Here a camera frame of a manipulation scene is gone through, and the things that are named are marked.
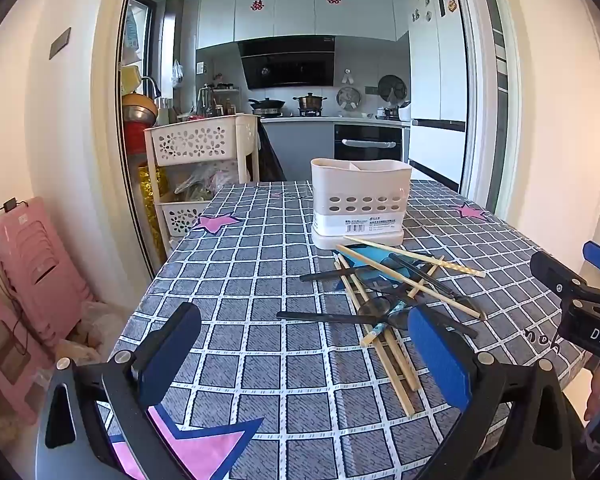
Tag grey kitchen counter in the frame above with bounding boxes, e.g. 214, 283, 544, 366
257, 115, 411, 183

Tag pink plastic stool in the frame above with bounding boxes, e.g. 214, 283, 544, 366
0, 284, 51, 426

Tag steel cooking pot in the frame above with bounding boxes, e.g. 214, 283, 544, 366
293, 92, 328, 111

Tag metal spoon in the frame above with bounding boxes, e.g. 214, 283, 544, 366
276, 310, 411, 333

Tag white upper kitchen cabinets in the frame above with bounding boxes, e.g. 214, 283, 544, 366
196, 0, 398, 51

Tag red bucket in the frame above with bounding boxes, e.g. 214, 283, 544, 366
124, 120, 148, 156

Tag wooden chopstick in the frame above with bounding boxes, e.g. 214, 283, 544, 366
362, 256, 446, 347
334, 255, 416, 416
339, 254, 423, 392
335, 245, 482, 320
343, 235, 487, 278

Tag white plastic utensil holder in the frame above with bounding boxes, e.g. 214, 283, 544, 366
310, 158, 413, 250

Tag grey checked tablecloth with stars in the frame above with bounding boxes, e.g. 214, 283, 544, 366
107, 180, 596, 480

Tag white perforated trolley cart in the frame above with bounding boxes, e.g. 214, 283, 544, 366
144, 114, 261, 256

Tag grey wall switch plate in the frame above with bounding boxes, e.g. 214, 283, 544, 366
50, 27, 73, 58

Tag glass kettle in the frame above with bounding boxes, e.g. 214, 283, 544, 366
197, 84, 215, 117

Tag orange metal basin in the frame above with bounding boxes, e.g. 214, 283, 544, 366
122, 92, 159, 122

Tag stack of pink stools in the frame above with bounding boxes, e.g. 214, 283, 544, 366
0, 197, 96, 346

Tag gold foil packet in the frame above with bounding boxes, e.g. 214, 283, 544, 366
139, 162, 170, 261

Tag black range hood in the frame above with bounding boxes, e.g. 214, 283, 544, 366
237, 35, 337, 90

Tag white refrigerator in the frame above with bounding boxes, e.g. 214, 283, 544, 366
407, 0, 468, 193

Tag black cable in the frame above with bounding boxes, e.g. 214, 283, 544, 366
0, 199, 31, 361

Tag spice rack with bottles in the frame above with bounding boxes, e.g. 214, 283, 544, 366
211, 87, 241, 116

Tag black built-in oven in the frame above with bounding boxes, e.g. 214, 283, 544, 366
334, 124, 405, 166

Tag clear plastic bag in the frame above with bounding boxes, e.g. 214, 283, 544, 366
172, 162, 241, 201

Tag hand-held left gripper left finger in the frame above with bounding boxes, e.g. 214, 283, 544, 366
34, 301, 203, 480

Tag white plastic bag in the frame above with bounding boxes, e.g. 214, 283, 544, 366
55, 300, 131, 366

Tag yellow container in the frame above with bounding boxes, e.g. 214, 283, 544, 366
121, 65, 143, 93

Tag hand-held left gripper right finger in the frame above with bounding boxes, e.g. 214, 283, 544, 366
407, 305, 588, 480

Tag black plastic utensil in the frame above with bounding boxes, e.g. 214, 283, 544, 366
357, 295, 481, 338
387, 254, 481, 308

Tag black wok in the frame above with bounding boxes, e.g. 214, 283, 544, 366
248, 97, 286, 116

